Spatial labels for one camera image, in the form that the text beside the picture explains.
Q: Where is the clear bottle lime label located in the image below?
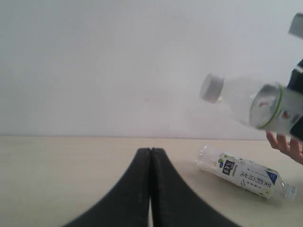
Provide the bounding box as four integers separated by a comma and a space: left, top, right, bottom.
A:
200, 74, 303, 135

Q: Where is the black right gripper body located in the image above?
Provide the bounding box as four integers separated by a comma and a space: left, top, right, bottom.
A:
287, 60, 303, 94

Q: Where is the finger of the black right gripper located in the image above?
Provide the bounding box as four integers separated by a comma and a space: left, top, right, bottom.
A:
290, 118, 303, 141

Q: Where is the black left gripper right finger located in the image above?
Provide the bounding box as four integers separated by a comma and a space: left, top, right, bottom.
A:
150, 148, 233, 227

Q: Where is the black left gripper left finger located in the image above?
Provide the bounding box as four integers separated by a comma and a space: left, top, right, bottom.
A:
66, 148, 151, 227

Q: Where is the clear bottle blue white label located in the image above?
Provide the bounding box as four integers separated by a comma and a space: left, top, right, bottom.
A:
196, 146, 297, 201

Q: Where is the person's open bare hand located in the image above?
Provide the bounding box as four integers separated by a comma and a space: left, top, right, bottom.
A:
266, 131, 303, 165

